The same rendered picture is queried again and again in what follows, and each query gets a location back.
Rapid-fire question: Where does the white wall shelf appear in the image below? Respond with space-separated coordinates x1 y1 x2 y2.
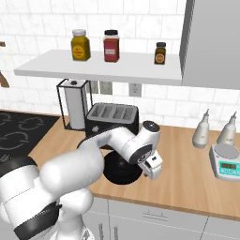
13 49 183 87

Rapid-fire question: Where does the grey wall outlet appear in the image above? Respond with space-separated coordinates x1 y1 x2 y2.
90 80 99 95
99 81 113 96

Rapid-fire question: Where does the black toaster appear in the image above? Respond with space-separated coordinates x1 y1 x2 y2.
84 102 141 143

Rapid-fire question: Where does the white wall outlet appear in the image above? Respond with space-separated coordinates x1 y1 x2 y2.
128 82 143 98

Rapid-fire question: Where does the grey kitchen scale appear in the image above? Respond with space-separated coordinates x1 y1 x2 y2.
208 142 240 182

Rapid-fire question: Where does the small brown spice jar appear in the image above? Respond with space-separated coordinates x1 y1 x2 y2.
153 41 167 66

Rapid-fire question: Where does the black hob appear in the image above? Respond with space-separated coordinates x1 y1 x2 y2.
0 109 61 164

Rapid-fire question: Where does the red spice jar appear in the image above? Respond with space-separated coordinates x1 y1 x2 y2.
102 29 121 64

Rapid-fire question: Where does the white paper towel roll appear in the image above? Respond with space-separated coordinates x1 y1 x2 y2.
63 80 89 130

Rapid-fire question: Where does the white squeeze bottle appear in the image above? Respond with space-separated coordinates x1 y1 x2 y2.
191 109 211 149
217 111 238 146

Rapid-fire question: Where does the grey drawer handle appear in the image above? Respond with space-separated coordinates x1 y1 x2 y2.
142 212 170 221

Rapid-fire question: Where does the narrow grey drawer front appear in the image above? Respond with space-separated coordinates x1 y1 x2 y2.
91 196 110 218

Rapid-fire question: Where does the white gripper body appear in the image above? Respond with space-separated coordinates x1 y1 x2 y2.
143 159 164 181

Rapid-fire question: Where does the wide grey drawer front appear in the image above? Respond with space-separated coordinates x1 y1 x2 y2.
107 199 209 236

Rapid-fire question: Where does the grey wall cabinet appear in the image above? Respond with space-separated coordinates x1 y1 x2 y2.
179 0 240 91

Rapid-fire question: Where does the black bowl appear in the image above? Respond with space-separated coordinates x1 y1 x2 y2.
102 149 145 186

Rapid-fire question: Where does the yellow spice jar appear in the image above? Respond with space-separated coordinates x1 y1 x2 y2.
70 28 92 62

